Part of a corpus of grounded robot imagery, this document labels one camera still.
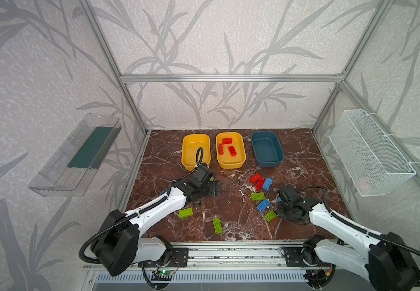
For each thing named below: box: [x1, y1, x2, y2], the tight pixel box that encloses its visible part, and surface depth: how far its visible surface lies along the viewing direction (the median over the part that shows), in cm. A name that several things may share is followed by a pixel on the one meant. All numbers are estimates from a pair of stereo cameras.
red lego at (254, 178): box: [248, 172, 262, 185], surface depth 98 cm
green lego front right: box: [264, 209, 277, 223], surface depth 86 cm
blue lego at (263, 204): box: [256, 198, 271, 213], surface depth 90 cm
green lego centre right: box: [250, 192, 266, 201], surface depth 92 cm
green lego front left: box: [178, 207, 194, 219], surface depth 86 cm
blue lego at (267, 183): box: [262, 177, 273, 191], surface depth 96 cm
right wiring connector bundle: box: [302, 262, 336, 291], surface depth 71 cm
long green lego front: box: [212, 217, 223, 235], surface depth 82 cm
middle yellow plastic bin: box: [215, 132, 247, 170], surface depth 110 cm
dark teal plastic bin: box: [251, 130, 285, 168], surface depth 110 cm
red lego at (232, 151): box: [228, 146, 238, 158], surface depth 110 cm
